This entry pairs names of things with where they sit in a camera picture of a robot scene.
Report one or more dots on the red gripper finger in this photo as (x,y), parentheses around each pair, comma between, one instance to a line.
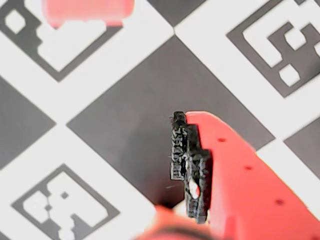
(237,187)
(175,227)

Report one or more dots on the red cube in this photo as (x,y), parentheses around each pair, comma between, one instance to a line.
(87,11)

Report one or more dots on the black white marker mat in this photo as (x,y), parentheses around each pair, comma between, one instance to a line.
(125,112)

